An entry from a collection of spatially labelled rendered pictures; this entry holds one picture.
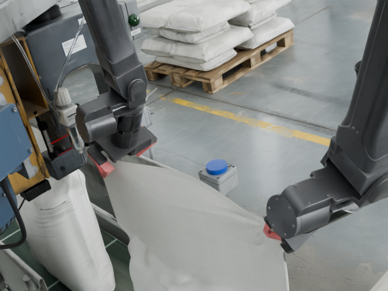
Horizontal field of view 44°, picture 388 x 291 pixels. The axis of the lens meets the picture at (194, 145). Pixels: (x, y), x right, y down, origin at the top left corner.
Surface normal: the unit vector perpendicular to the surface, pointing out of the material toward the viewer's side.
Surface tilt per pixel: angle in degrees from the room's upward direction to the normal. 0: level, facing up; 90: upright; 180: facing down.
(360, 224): 0
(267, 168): 0
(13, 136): 90
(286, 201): 77
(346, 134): 99
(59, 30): 90
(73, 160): 90
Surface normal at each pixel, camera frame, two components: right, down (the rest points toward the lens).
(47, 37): 0.70, 0.25
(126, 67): 0.55, 0.51
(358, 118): -0.87, 0.45
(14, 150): 0.93, 0.04
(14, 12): 0.98, -0.09
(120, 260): -0.17, -0.86
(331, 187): 0.25, -0.68
